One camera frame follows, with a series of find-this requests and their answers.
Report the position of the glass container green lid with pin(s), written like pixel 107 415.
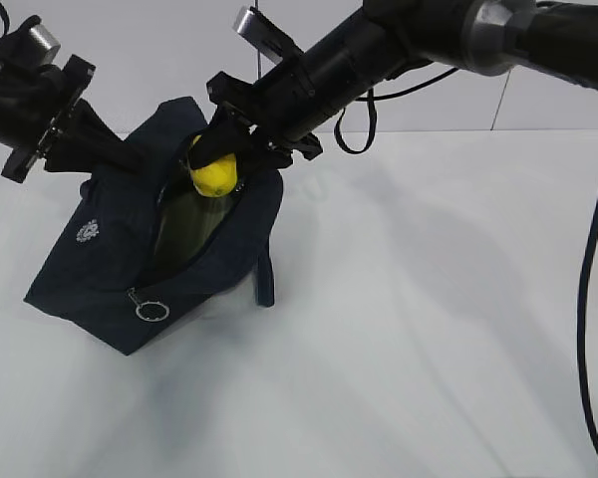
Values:
pixel 186 222

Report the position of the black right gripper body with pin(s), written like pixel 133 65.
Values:
pixel 282 105

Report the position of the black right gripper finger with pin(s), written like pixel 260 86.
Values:
pixel 254 155
pixel 224 135

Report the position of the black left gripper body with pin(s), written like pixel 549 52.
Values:
pixel 33 114

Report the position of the navy blue lunch bag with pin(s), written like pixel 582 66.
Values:
pixel 141 251

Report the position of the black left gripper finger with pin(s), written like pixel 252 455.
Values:
pixel 94 137
pixel 83 153

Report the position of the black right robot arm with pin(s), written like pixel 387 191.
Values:
pixel 382 40

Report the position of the yellow lemon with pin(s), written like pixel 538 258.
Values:
pixel 217 179

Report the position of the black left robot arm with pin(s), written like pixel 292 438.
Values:
pixel 13 77

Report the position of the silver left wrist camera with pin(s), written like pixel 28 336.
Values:
pixel 31 45

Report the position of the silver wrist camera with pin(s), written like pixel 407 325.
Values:
pixel 264 36
pixel 31 45

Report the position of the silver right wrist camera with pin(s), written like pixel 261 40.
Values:
pixel 264 36

